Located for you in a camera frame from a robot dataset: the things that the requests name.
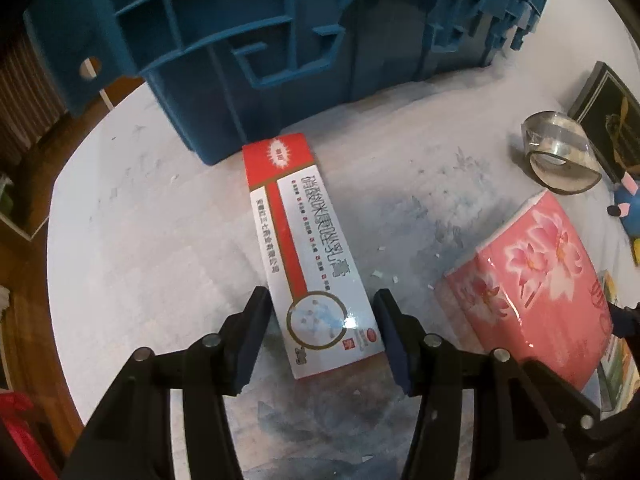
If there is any red cloth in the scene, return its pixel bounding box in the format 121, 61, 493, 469
0, 392, 57, 480

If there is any blue plastic crate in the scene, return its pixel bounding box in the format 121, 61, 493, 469
22, 0, 556, 166

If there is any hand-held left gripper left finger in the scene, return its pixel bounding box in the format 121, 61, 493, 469
60, 286, 273, 480

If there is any pink floral tissue pack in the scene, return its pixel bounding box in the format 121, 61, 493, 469
434, 190, 615, 393

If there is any blue plush toy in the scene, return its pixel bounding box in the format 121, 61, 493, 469
606, 180, 640, 266

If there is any clear tape roll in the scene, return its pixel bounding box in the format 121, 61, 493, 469
521, 110, 602, 195

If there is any black box with gold print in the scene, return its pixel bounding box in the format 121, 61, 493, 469
567, 61, 640, 186

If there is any striped curtain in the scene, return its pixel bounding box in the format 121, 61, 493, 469
0, 25, 66, 153

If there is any red and white medicine box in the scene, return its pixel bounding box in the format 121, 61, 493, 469
241, 132, 386, 380

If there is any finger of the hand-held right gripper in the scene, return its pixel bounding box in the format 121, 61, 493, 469
607, 302, 640, 341

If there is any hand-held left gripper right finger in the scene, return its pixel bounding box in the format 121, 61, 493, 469
371, 288, 601, 480

